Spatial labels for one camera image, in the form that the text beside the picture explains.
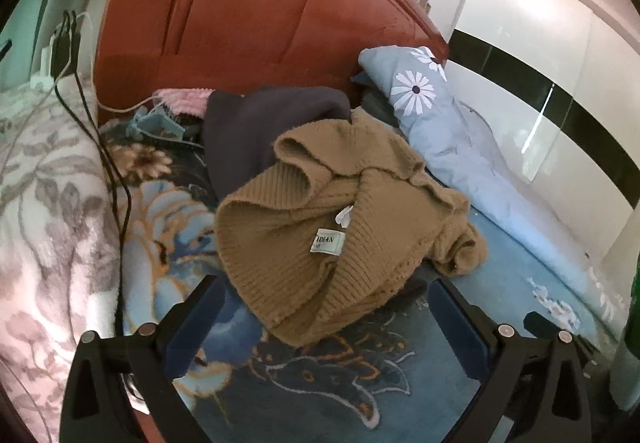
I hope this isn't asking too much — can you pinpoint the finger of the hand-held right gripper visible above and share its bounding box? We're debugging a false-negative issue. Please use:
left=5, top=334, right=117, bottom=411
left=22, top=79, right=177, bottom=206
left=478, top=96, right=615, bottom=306
left=523, top=310, right=598, bottom=379

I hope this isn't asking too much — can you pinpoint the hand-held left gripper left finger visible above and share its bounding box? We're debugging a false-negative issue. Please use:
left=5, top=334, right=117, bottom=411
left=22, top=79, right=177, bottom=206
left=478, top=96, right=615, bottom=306
left=59, top=273, right=232, bottom=443

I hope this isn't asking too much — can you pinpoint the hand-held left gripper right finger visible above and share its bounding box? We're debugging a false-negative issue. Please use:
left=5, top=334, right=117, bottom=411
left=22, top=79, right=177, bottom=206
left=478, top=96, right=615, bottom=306
left=427, top=277, right=598, bottom=443

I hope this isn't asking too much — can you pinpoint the brown knit sweater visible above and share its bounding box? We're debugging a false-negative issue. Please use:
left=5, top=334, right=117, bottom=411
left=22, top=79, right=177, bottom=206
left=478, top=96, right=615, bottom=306
left=214, top=116, right=488, bottom=346

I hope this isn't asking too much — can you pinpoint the blue daisy print quilt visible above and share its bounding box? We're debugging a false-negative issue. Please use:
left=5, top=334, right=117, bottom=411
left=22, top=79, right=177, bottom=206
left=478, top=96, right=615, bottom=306
left=400, top=103, right=623, bottom=329

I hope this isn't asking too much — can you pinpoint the white grey floral blanket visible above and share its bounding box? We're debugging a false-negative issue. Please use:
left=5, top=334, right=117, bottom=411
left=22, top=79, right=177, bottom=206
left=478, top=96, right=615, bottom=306
left=0, top=83, right=131, bottom=443

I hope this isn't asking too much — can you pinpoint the light blue plastic hanger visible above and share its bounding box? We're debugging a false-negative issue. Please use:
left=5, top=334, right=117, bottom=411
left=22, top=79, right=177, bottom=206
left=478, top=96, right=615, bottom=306
left=125, top=106, right=201, bottom=144

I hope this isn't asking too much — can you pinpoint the dark grey garment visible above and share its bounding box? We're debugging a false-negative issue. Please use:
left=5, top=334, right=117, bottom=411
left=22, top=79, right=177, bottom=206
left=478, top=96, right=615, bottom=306
left=202, top=86, right=353, bottom=204

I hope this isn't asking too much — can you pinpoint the pink fluffy cloth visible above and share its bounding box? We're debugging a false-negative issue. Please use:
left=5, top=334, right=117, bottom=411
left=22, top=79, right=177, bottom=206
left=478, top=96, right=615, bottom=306
left=152, top=87, right=213, bottom=119

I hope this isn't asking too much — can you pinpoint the blue daisy print pillow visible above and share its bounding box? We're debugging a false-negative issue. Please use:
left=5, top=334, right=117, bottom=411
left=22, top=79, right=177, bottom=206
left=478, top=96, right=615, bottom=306
left=357, top=46, right=481, bottom=144

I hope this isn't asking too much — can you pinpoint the white wardrobe with black stripe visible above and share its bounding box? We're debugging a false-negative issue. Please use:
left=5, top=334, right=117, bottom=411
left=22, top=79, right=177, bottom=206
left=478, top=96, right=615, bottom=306
left=445, top=0, right=640, bottom=274

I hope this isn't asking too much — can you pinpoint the white charger cable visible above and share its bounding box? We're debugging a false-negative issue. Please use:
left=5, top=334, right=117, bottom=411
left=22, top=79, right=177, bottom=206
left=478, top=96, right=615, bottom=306
left=0, top=10, right=163, bottom=184

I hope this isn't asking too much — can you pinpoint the black charger cable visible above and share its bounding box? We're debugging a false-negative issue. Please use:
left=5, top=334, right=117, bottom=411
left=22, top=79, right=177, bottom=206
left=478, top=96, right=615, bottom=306
left=50, top=10, right=133, bottom=339

